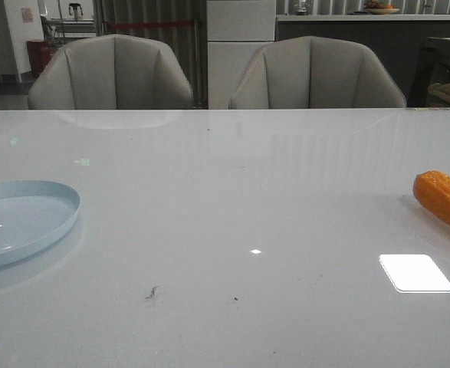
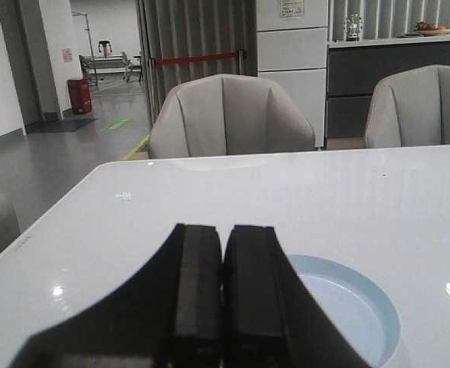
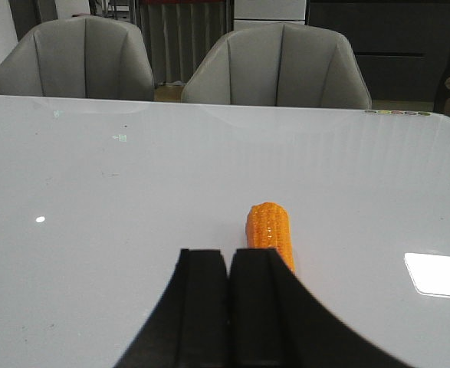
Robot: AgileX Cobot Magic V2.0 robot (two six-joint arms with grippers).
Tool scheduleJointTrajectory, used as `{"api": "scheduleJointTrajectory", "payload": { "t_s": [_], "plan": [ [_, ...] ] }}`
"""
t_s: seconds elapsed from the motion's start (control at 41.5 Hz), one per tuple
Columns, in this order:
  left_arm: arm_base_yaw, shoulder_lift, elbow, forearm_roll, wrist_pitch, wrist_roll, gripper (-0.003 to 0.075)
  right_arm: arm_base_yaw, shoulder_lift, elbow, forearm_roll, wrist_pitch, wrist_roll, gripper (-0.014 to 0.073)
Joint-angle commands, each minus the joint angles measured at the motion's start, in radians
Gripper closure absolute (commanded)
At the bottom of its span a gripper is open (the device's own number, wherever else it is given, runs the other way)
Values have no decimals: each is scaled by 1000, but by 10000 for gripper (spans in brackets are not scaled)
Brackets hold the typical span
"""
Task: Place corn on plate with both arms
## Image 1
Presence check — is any light blue round plate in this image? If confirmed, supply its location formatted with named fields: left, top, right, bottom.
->
left=0, top=180, right=80, bottom=267

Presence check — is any metal barrier post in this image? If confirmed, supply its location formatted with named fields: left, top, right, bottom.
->
left=192, top=18, right=202, bottom=108

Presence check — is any red wall notice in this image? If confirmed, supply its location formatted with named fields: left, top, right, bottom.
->
left=21, top=8, right=33, bottom=23

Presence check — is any orange corn cob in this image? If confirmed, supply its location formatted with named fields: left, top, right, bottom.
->
left=412, top=170, right=450, bottom=226

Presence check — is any left beige upholstered chair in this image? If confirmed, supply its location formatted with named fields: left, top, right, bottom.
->
left=28, top=34, right=194, bottom=110

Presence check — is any red barrier belt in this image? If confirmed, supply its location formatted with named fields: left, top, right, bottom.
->
left=107, top=20, right=195, bottom=29

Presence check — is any white cabinet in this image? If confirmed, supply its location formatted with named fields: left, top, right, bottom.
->
left=206, top=1, right=276, bottom=110

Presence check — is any beige upholstered chair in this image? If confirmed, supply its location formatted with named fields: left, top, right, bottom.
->
left=228, top=36, right=406, bottom=110
left=28, top=34, right=194, bottom=110

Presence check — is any red bin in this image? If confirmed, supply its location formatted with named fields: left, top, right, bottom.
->
left=26, top=40, right=51, bottom=77

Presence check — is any right beige upholstered chair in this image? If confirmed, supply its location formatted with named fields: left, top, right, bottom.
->
left=228, top=36, right=406, bottom=110

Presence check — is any grey counter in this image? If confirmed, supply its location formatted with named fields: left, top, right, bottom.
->
left=275, top=15, right=450, bottom=102

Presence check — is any fruit bowl on counter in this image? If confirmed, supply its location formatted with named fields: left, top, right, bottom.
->
left=364, top=0, right=399, bottom=15

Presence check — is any dark wooden armchair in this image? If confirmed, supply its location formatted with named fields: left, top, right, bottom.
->
left=407, top=37, right=450, bottom=107

